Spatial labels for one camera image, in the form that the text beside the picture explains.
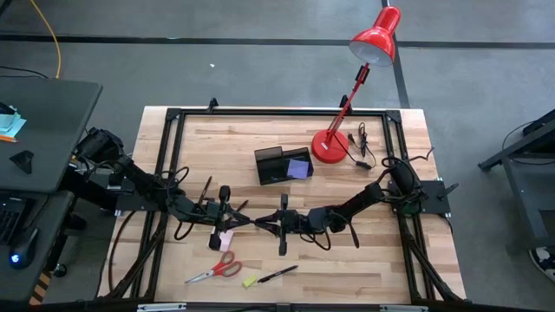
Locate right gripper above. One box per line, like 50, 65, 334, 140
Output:
254, 193, 324, 257

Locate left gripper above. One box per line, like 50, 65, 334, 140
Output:
203, 185, 252, 251

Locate pink sticky note pad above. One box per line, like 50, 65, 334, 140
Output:
219, 229, 235, 252

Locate red handled scissors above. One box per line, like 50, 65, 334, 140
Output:
185, 250, 243, 285

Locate black mesh desk organizer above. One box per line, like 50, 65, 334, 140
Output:
254, 146, 315, 186

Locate purple sticky note pad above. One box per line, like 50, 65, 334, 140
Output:
286, 159, 310, 180

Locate red desk lamp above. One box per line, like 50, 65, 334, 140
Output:
310, 5, 402, 165

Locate black keyboard tray desk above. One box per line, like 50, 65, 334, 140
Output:
0, 190, 75, 304

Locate black side desk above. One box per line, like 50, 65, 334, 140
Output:
0, 77, 104, 194

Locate yellow black hazard tape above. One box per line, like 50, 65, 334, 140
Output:
29, 270, 53, 307

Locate black computer mouse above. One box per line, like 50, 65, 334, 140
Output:
9, 228, 39, 270

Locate black triangular stand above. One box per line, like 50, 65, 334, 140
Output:
9, 150, 35, 175

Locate black keyboard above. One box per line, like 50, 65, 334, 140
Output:
0, 197, 25, 246

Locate pale blue paper stack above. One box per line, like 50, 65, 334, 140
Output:
0, 103, 27, 140

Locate dark metal cart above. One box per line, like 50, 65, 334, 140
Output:
478, 107, 555, 252

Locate person's shoe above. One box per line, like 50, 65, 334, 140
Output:
528, 245, 555, 283

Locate black lamp cable with switch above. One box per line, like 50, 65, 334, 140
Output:
346, 121, 378, 171

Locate black aluminium table frame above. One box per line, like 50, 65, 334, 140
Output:
97, 97, 467, 304

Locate silver mounting bracket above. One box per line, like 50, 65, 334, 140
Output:
380, 304, 428, 312
137, 302, 187, 312

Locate yellow hanging cable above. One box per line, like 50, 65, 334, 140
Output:
29, 0, 62, 80

